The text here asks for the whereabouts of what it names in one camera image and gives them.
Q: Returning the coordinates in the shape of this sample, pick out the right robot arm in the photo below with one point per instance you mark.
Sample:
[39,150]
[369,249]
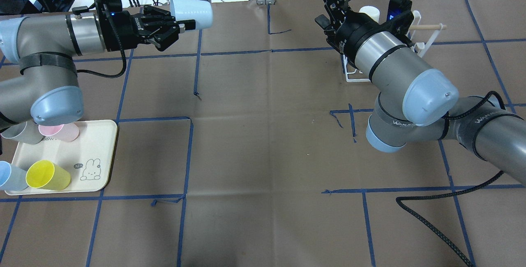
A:
[417,102]

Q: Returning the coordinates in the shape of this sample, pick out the cream plastic tray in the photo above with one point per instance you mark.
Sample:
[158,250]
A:
[88,158]

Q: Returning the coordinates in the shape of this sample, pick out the pink plastic cup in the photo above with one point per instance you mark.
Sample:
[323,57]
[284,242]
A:
[64,132]

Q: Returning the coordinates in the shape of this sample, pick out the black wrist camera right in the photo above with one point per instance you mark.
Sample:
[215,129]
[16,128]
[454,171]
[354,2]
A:
[400,15]

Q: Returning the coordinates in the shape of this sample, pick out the light blue cup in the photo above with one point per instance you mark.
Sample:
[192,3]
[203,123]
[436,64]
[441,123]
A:
[198,10]
[12,178]

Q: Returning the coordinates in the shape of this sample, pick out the grey plastic cup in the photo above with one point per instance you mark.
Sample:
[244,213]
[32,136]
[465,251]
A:
[25,133]

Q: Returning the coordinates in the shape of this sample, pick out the yellow plastic cup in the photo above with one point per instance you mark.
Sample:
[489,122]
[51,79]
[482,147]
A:
[47,175]

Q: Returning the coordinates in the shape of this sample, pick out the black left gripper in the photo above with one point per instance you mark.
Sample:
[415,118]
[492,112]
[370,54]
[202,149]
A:
[128,30]

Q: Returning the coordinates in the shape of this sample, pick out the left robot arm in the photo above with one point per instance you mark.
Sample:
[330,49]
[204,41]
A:
[47,91]

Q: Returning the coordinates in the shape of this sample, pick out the pale green plastic cup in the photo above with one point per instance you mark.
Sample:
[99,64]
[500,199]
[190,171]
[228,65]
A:
[372,12]

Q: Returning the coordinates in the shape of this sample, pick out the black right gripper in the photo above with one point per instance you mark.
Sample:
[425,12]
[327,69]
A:
[349,33]

